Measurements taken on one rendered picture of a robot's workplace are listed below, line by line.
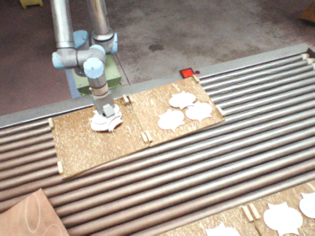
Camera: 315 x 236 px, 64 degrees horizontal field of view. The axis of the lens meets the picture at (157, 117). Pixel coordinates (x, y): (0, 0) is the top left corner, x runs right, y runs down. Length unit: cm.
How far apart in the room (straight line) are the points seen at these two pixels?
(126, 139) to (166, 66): 191
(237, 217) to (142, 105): 70
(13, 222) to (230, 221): 78
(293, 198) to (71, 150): 97
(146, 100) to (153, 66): 168
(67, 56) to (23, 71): 224
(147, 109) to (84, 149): 37
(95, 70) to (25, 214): 58
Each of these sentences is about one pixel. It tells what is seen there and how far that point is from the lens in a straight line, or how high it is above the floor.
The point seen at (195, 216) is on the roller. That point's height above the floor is 92.
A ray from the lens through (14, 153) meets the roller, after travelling 138.
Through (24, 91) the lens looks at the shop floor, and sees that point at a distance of 312.
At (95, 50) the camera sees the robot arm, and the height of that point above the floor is 128.
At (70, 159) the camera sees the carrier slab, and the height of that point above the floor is 94.
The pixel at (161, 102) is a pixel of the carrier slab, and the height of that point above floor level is 94.
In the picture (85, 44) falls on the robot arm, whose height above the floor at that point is 115.
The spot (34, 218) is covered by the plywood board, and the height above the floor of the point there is 104.
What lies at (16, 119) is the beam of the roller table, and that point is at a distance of 151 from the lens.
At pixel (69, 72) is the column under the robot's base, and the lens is 173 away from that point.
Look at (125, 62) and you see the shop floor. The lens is 312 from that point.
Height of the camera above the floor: 194
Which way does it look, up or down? 51 degrees down
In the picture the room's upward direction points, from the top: 2 degrees counter-clockwise
